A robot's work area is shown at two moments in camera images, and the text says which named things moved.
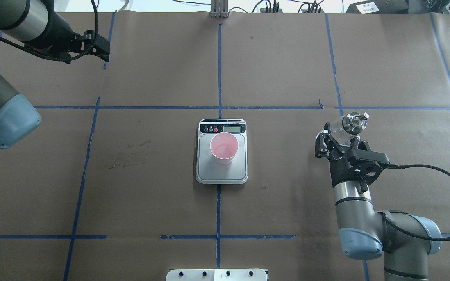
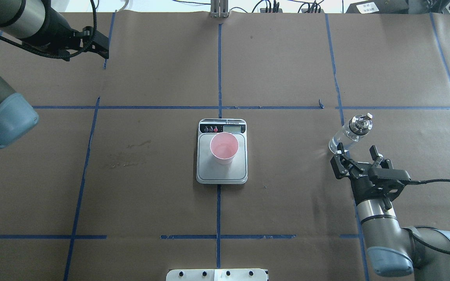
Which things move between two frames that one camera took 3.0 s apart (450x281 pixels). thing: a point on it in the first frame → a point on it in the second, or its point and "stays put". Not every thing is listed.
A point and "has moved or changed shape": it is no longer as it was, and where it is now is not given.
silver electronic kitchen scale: (208, 171) stays put
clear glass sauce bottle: (344, 128) has moved or changed shape
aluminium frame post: (219, 9) stays put
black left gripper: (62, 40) stays put
